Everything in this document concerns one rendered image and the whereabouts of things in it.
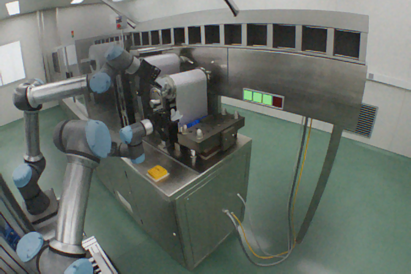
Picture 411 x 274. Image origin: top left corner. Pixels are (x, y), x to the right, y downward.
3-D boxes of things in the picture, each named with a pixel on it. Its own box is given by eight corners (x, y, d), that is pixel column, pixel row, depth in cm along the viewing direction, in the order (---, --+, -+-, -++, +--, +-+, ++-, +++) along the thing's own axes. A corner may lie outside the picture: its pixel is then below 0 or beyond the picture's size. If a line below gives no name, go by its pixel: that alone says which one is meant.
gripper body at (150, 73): (162, 71, 98) (144, 58, 89) (155, 87, 97) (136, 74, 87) (153, 70, 103) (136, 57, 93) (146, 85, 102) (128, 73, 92)
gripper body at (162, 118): (172, 110, 104) (152, 118, 96) (174, 126, 107) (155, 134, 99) (163, 107, 108) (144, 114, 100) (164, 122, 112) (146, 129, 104)
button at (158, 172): (147, 174, 98) (147, 170, 97) (159, 168, 103) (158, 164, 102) (156, 180, 94) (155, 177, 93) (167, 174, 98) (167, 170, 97)
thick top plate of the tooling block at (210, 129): (178, 142, 112) (177, 133, 110) (224, 119, 139) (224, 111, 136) (199, 153, 102) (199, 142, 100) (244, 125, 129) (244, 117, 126)
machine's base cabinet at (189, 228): (78, 153, 281) (63, 99, 247) (113, 138, 324) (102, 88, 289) (190, 277, 122) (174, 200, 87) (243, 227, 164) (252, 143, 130)
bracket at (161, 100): (158, 146, 123) (150, 97, 110) (166, 142, 127) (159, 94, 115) (162, 149, 120) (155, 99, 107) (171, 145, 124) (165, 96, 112)
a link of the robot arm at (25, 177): (18, 199, 70) (6, 177, 65) (27, 183, 82) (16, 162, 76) (35, 198, 73) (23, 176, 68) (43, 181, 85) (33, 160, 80)
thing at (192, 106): (178, 129, 116) (175, 98, 108) (207, 116, 131) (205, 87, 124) (178, 129, 115) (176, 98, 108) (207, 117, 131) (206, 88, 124)
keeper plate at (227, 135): (221, 150, 115) (221, 132, 111) (231, 142, 122) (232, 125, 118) (224, 151, 114) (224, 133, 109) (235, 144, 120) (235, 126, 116)
